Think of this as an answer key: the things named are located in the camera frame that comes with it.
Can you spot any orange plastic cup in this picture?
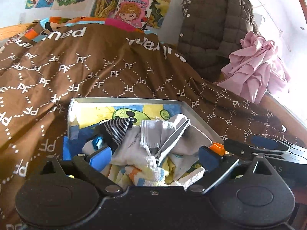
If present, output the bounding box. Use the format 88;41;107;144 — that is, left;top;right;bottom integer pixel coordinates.
209;142;228;156

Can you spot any black white striped sock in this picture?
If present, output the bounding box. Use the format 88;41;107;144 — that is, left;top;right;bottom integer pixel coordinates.
94;117;134;153

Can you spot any grey sock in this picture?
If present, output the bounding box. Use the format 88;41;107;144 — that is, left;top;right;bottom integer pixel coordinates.
111;114;212;169

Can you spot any white soft cloth toy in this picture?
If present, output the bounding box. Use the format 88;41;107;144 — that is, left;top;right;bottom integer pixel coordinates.
101;157;205;190

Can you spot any grey metal storage tray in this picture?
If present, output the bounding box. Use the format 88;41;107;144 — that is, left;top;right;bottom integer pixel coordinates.
62;97;223;160

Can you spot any pink crumpled garment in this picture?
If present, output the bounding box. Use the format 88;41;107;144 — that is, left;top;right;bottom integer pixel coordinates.
217;31;290;104

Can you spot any brown patterned PF blanket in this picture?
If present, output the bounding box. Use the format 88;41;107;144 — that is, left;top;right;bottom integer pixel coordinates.
0;16;298;230

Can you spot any brown quilted jacket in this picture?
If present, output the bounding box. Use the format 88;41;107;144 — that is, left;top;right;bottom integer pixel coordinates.
177;0;258;82

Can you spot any pink anime girl poster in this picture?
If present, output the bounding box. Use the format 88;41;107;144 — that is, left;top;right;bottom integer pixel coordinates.
114;0;154;29

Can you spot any wooden bed frame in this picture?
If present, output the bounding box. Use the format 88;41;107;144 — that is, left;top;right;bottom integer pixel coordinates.
260;92;306;145

